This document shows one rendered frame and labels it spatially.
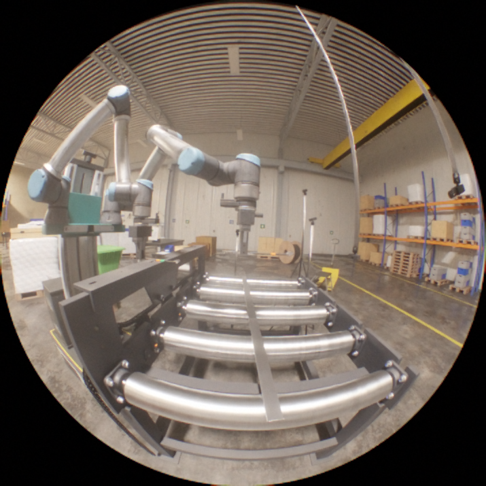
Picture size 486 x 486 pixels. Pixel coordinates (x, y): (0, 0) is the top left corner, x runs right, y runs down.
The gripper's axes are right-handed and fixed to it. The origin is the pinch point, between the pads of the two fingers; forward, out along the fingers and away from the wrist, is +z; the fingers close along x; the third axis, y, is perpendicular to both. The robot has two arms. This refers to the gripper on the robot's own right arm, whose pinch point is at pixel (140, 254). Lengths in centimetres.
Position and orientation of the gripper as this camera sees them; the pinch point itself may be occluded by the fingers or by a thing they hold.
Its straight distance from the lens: 82.1
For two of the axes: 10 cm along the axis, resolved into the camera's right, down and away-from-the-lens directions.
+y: -10.0, -0.6, 0.1
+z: -0.6, 10.0, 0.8
